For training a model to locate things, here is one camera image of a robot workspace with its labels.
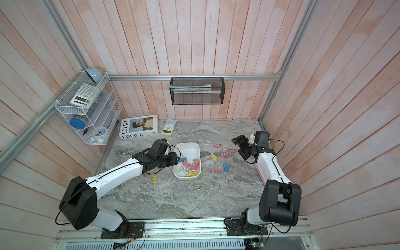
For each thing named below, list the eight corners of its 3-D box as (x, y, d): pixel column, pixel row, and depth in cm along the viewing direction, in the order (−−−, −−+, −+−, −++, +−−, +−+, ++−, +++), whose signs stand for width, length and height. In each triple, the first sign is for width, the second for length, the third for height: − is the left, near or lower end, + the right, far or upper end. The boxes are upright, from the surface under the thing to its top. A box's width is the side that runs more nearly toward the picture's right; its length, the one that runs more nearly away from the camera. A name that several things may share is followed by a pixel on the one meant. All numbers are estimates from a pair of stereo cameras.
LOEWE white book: (121, 139, 111) (118, 135, 107) (123, 123, 122) (121, 118, 118) (158, 134, 114) (156, 130, 111) (157, 118, 125) (156, 114, 121)
